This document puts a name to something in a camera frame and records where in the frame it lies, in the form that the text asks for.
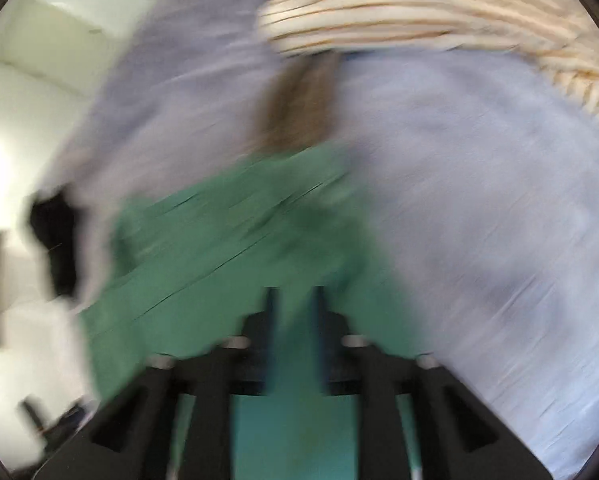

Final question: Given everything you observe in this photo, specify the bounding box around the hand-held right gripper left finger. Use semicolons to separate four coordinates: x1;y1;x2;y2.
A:
34;286;280;480

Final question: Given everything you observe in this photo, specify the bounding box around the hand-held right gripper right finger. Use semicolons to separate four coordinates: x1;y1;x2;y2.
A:
312;285;556;480

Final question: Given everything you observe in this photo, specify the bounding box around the green work jacket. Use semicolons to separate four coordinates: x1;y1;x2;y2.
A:
78;141;430;480

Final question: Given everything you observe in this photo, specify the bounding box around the lavender quilted bedspread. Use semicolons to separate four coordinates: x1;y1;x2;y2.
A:
39;0;599;480

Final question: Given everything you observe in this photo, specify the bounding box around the black folded garment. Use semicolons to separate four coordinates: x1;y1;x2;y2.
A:
28;185;82;303

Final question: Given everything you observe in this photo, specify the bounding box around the cream striped shirt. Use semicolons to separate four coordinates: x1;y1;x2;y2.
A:
256;0;599;153

